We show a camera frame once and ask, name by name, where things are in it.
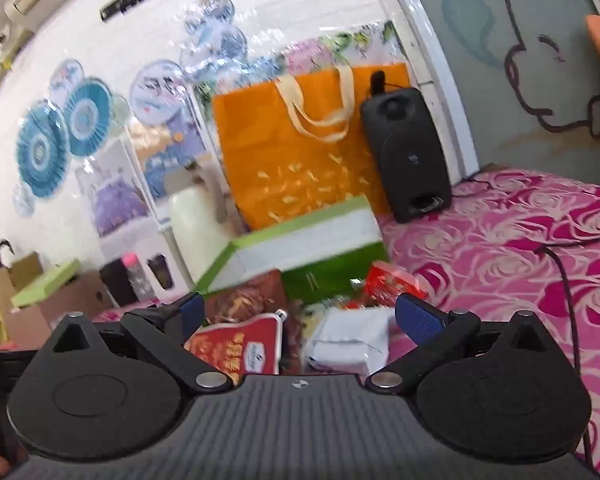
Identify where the pink-lid clear bottle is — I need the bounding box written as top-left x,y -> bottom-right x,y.
121,254 -> 148,301

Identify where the white painted paper fan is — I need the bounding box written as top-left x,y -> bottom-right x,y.
130,59 -> 191,121

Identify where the white cup carton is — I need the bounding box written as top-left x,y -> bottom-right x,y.
139,232 -> 178,301

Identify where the dark brown snack packet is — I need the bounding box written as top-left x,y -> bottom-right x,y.
204,269 -> 301,331

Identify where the blue bedding poster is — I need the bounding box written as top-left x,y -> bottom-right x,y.
130,110 -> 216,201

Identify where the white snack packet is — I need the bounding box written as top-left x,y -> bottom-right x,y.
304,306 -> 397,375

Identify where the black speaker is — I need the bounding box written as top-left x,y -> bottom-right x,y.
360,72 -> 453,224

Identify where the open cardboard box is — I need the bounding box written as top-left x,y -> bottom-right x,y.
0,252 -> 43,311

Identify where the large blue paper fan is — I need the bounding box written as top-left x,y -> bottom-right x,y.
16,102 -> 72,198

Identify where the green box lid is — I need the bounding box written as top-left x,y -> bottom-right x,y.
11,258 -> 83,308

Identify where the pale blue painted paper fan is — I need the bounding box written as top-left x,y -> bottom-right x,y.
185,0 -> 236,36

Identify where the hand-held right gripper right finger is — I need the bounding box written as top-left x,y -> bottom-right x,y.
365,292 -> 568,394

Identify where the brown cardboard shoe box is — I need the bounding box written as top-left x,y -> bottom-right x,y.
5,272 -> 116,351

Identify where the orange tote bag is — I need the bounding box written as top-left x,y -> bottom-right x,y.
211,62 -> 412,233

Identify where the floral poster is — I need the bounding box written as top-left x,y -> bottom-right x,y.
250,20 -> 406,78

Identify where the cream thermos jug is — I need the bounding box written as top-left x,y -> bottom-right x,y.
166,160 -> 241,283

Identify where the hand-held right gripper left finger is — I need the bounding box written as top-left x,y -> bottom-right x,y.
40,291 -> 233,394

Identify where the purple bedding poster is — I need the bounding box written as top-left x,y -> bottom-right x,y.
77,140 -> 156,238

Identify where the black travel cup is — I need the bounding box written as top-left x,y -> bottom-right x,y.
99,259 -> 137,307

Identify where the black cable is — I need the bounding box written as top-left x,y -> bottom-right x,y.
535,235 -> 600,466

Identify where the red foil snack packet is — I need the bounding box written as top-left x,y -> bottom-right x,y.
362,260 -> 428,306

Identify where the small pale paper fan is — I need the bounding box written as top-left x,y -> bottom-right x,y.
12,182 -> 36,218

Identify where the pink rose blanket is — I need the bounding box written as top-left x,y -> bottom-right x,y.
90,167 -> 600,480

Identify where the green cardboard box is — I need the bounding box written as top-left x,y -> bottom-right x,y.
195,195 -> 392,306

